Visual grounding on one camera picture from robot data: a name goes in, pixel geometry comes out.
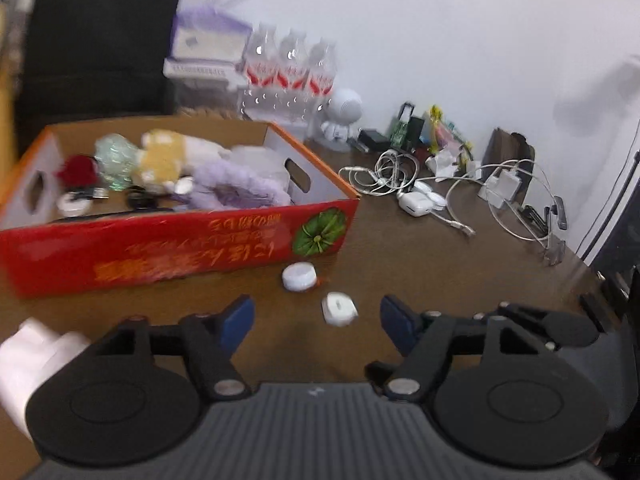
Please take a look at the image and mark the black charger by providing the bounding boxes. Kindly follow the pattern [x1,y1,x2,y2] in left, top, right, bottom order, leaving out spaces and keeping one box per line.
[357,129,391,153]

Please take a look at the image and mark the iridescent plastic bag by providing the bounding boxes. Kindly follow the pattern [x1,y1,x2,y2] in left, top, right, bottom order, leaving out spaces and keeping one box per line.
[95,133,143,192]

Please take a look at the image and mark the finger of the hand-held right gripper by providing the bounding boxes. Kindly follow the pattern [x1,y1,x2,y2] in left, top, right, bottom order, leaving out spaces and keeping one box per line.
[475,301,599,350]

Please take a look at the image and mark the white charger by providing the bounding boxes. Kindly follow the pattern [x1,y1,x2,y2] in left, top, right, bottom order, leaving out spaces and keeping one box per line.
[477,167,526,208]

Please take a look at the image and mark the thin black cable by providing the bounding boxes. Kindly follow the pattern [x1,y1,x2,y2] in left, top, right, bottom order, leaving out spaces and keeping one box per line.
[575,150,640,261]

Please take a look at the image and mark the red cardboard box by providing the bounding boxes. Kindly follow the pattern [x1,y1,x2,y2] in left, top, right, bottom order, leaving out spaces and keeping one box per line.
[0,119,362,300]

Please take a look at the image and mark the white flat box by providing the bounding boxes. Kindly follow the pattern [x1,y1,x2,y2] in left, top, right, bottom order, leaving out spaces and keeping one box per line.
[163,56,247,88]

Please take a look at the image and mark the clear snack bag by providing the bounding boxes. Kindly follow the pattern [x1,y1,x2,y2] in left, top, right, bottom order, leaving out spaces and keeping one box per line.
[175,82,246,118]

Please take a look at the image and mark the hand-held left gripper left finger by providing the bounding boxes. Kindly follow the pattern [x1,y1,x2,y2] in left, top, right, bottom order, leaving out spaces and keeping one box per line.
[92,295,255,402]

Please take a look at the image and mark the white earbuds case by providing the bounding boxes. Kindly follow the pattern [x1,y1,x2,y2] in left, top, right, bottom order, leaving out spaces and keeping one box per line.
[397,191,433,218]

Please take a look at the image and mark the white cloth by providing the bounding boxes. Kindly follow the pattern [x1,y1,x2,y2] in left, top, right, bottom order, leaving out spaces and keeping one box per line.
[0,317,93,426]

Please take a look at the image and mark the white cable bundle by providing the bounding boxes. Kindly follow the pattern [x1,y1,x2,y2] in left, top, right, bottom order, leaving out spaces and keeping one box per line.
[339,152,418,196]

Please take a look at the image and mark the short white cable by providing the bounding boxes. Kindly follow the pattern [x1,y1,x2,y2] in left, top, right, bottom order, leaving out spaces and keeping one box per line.
[430,210,476,236]

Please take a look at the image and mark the glasses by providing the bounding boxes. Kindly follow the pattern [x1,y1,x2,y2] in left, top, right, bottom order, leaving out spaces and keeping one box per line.
[542,240,568,266]

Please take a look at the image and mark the long white cable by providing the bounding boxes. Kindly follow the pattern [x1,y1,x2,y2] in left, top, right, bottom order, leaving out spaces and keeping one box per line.
[445,160,566,261]

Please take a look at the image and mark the red rose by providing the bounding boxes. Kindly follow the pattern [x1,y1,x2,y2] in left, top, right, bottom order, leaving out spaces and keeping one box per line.
[56,155,98,191]

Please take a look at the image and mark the black paper bag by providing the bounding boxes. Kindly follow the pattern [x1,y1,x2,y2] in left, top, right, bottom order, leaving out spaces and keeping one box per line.
[15,0,193,121]

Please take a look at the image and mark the white robot toy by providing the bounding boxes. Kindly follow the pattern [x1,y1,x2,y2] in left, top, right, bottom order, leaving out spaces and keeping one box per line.
[320,88,363,151]

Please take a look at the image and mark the light purple towel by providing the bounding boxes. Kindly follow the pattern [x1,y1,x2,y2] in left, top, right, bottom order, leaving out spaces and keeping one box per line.
[190,160,292,210]

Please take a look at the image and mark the purple white tissue pack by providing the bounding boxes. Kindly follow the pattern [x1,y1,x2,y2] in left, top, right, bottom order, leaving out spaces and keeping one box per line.
[170,0,253,61]

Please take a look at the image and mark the white round lid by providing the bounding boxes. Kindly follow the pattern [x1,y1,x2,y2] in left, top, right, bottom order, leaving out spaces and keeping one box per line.
[56,192,93,218]

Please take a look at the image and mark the beige plush toy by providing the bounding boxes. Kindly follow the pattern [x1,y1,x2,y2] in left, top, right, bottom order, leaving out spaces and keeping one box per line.
[131,129,231,193]

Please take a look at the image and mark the crumpled white tissue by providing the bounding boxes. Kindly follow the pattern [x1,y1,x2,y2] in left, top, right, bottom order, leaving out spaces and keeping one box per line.
[425,152,453,181]

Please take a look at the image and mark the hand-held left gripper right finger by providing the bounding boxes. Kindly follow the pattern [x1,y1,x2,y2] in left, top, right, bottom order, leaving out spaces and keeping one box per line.
[366,295,553,403]

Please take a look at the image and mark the green bottle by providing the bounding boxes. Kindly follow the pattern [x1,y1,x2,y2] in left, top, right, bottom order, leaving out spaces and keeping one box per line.
[390,102,418,148]

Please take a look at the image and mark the black stand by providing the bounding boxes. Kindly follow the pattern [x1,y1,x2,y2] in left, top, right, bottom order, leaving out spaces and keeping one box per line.
[405,115,426,151]

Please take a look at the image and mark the brown leather pouch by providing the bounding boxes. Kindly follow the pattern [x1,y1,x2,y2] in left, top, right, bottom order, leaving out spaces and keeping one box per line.
[487,127,536,206]

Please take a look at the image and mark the colourful snack packets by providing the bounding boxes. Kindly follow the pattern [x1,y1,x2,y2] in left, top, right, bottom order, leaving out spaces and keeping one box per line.
[427,105,473,161]

